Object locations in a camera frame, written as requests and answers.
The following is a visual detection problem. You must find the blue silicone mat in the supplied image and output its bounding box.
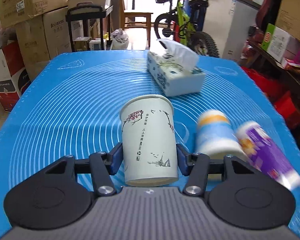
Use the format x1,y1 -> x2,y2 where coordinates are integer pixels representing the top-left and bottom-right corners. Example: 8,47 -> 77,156
0,50 -> 300,237

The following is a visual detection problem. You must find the brown cardboard box stack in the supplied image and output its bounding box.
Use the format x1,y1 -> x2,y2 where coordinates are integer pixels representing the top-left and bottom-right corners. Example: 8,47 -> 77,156
15,7 -> 72,81

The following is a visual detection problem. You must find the red white cardboard box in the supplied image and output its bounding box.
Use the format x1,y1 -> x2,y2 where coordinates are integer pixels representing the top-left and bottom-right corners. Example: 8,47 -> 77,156
0,41 -> 31,112

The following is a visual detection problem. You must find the white blue tissue box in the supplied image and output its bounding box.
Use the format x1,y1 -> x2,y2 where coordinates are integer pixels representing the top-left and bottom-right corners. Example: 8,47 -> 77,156
147,38 -> 205,97

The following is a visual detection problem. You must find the green white box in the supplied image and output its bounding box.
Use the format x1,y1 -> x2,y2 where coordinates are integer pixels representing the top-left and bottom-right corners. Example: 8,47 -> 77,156
261,23 -> 291,62

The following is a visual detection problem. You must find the white plastic bag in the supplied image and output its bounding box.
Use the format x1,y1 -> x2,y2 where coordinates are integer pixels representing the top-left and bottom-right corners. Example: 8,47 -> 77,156
111,28 -> 129,50

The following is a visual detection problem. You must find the white chest freezer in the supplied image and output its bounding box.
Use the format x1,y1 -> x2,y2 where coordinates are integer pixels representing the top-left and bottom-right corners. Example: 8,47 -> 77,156
203,0 -> 260,61

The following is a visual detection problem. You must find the white paper cup with drawings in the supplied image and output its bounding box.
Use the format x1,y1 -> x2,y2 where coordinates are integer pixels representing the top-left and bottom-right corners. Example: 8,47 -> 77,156
120,94 -> 179,187

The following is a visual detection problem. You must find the green black bicycle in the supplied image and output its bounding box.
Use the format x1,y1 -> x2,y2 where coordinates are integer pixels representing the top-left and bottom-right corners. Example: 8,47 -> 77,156
154,0 -> 219,58

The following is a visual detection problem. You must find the black metal cart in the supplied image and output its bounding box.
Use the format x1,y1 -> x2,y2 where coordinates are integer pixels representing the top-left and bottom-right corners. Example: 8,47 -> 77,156
65,4 -> 113,52

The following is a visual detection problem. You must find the wooden chair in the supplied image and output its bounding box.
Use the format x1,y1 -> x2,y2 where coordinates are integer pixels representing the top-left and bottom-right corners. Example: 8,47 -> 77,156
117,0 -> 153,49

